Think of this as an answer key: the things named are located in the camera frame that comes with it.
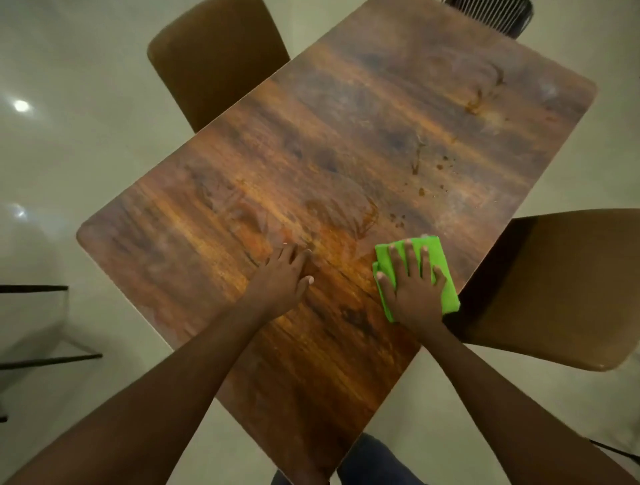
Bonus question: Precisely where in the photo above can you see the brown upholstered chair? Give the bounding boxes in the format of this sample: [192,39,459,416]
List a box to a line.
[443,209,640,372]
[147,0,292,133]
[0,284,103,423]

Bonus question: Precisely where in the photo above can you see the person's right hand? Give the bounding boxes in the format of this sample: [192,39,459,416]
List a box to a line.
[375,239,449,333]

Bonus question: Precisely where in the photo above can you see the black plastic basket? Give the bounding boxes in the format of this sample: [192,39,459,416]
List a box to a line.
[442,0,535,40]

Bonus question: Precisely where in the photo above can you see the person's left hand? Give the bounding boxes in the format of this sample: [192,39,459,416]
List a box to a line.
[245,243,316,320]

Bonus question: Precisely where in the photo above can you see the person's blue trousers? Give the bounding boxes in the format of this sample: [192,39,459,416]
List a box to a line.
[272,433,426,485]

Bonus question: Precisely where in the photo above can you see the green cleaning cloth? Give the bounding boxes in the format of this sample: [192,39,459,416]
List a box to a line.
[372,235,461,323]

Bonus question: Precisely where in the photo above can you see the person's left forearm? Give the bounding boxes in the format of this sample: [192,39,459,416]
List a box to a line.
[5,304,273,485]

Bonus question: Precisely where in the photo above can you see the wooden table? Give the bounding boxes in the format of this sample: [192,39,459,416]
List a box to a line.
[75,0,599,483]

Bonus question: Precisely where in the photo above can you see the person's right forearm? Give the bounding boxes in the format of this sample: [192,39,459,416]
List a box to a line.
[422,322,636,485]

